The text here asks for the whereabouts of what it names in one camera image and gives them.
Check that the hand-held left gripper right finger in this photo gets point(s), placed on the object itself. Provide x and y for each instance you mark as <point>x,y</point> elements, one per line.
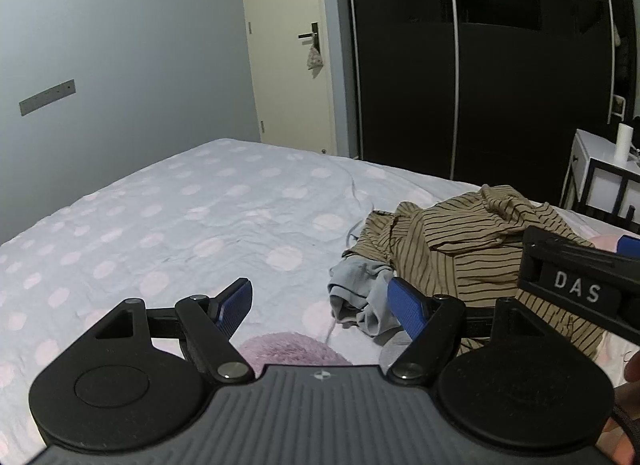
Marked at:
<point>407,305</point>

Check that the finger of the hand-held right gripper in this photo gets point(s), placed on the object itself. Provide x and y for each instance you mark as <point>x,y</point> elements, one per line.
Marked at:
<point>631,246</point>

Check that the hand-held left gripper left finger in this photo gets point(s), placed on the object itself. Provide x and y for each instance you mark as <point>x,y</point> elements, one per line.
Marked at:
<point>235,302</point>

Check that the grey-blue garment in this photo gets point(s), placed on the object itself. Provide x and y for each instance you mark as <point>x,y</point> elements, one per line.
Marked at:
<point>355,280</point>

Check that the tan striped shirt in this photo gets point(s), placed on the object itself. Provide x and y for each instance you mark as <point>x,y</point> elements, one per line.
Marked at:
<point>450,255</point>

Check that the pink fluffy cushion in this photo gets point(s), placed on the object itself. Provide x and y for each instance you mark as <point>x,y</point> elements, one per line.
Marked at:
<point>290,351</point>

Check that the polka dot bed sheet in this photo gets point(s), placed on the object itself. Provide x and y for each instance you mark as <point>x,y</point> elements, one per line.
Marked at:
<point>200,205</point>

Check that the white paper roll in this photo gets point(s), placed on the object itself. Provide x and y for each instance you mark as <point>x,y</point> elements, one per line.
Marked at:
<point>625,142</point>

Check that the white nightstand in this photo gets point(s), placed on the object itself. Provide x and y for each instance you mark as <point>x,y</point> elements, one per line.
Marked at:
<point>597,147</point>

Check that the cream door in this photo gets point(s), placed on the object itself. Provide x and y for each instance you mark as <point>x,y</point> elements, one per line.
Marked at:
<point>280,95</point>

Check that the black sliding-door wardrobe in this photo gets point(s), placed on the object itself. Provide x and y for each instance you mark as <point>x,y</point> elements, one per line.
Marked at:
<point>410,70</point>

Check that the small patterned pouch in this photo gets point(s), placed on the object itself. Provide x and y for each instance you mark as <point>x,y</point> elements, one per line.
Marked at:
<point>314,61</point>

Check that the grey wall plate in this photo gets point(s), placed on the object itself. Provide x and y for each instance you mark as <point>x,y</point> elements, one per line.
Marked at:
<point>47,97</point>

